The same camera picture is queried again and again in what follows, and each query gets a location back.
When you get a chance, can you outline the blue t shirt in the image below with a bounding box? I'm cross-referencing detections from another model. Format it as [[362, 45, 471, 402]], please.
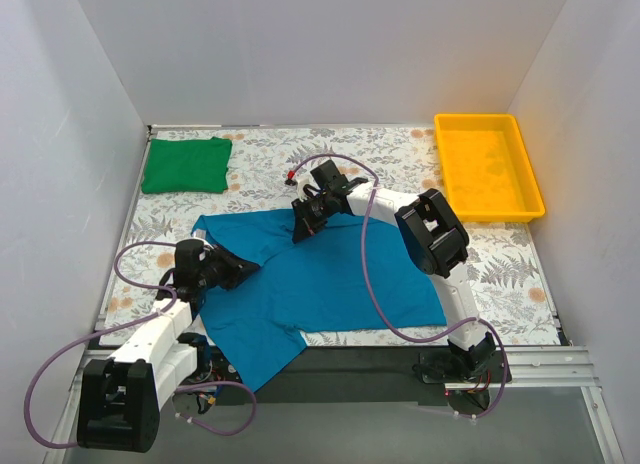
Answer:
[[194, 209, 446, 391]]

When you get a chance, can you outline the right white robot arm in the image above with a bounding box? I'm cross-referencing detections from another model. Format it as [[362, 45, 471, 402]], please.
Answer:
[[285, 153, 502, 382]]

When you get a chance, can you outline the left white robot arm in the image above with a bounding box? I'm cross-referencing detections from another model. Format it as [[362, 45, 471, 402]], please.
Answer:
[[76, 237, 260, 453]]

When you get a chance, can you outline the folded green t shirt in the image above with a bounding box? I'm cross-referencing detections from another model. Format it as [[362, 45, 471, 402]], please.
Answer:
[[141, 137, 232, 194]]

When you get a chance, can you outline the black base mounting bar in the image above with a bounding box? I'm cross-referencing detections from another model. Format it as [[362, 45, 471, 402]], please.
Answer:
[[154, 344, 514, 408]]

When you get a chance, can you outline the yellow plastic bin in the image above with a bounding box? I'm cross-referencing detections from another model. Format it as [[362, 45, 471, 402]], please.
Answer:
[[434, 113, 546, 223]]

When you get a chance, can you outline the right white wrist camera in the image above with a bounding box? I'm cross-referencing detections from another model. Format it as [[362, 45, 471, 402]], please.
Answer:
[[285, 171, 320, 201]]

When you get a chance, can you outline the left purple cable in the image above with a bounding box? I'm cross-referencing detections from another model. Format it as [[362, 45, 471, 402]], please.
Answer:
[[24, 240, 258, 450]]

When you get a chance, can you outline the aluminium frame rail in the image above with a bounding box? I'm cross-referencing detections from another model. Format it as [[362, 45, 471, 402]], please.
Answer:
[[69, 346, 601, 391]]

